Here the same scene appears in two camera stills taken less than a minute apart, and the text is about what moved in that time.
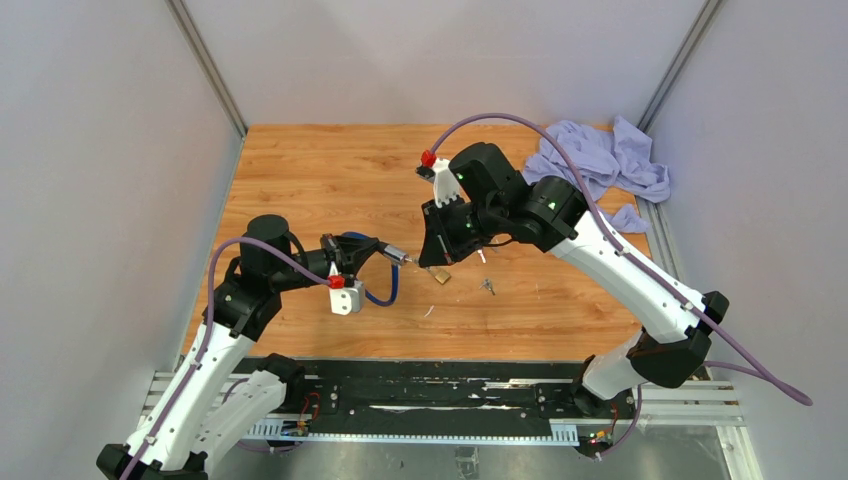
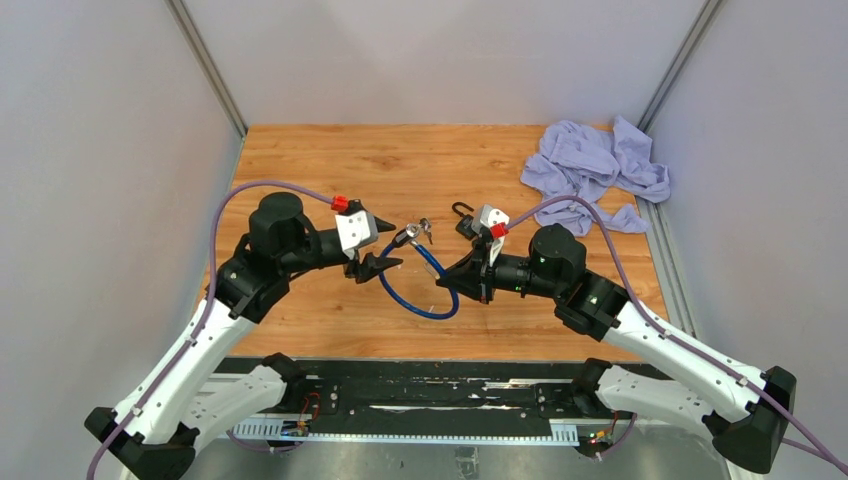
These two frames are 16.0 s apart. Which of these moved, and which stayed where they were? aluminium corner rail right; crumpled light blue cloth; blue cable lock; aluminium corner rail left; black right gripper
Moved: blue cable lock; black right gripper
Stayed: aluminium corner rail left; crumpled light blue cloth; aluminium corner rail right
